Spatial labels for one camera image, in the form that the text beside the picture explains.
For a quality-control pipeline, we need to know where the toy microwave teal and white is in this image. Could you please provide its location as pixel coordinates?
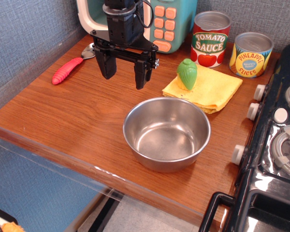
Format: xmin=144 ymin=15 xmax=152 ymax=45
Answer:
xmin=76 ymin=0 xmax=198 ymax=53

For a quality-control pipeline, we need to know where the white stove knob top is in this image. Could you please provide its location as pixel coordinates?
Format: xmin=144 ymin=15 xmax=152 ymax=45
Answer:
xmin=254 ymin=85 xmax=266 ymax=102

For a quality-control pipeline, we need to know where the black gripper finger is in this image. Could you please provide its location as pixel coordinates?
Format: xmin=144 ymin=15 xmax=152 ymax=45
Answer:
xmin=94 ymin=46 xmax=116 ymax=79
xmin=134 ymin=60 xmax=152 ymax=89

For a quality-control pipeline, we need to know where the yellow folded cloth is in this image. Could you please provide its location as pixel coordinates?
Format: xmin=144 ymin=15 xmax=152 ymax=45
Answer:
xmin=162 ymin=65 xmax=243 ymax=114

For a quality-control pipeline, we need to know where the white stove knob bottom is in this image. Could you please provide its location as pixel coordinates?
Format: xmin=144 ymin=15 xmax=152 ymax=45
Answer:
xmin=231 ymin=145 xmax=245 ymax=165

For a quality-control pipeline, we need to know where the black oven door handle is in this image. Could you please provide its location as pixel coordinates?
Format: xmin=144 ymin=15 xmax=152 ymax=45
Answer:
xmin=199 ymin=192 xmax=235 ymax=232

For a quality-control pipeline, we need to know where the black toy stove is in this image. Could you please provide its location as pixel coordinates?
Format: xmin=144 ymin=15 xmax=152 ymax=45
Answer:
xmin=222 ymin=44 xmax=290 ymax=232

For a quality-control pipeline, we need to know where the orange fuzzy object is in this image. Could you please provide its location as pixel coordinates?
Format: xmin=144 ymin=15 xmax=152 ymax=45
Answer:
xmin=1 ymin=222 xmax=25 ymax=232

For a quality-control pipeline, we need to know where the green toy corn cob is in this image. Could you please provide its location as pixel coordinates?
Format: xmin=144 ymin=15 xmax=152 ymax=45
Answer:
xmin=176 ymin=58 xmax=197 ymax=90

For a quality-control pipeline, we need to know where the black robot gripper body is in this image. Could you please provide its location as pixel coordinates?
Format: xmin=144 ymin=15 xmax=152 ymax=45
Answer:
xmin=90 ymin=0 xmax=159 ymax=69

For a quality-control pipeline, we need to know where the stainless steel bowl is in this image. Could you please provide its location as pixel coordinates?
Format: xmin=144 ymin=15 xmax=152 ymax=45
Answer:
xmin=123 ymin=97 xmax=211 ymax=173

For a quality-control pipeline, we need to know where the spoon with red handle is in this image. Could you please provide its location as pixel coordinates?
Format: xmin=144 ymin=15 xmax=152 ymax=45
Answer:
xmin=52 ymin=43 xmax=95 ymax=85

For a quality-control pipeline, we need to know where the pineapple slices can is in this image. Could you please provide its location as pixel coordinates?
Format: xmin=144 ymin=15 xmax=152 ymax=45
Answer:
xmin=229 ymin=32 xmax=274 ymax=78

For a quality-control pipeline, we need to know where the tomato sauce can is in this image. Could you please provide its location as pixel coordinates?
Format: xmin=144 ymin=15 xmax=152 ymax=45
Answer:
xmin=190 ymin=11 xmax=232 ymax=68

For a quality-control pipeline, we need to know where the white stove knob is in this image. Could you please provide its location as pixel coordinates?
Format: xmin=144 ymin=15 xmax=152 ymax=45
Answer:
xmin=246 ymin=103 xmax=260 ymax=121
xmin=231 ymin=145 xmax=245 ymax=165
xmin=254 ymin=85 xmax=266 ymax=102

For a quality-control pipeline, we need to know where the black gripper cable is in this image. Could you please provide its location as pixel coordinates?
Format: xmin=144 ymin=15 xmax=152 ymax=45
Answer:
xmin=134 ymin=0 xmax=155 ymax=29

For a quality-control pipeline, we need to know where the white stove knob middle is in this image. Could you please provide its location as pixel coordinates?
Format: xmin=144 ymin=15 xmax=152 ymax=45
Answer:
xmin=246 ymin=103 xmax=260 ymax=121

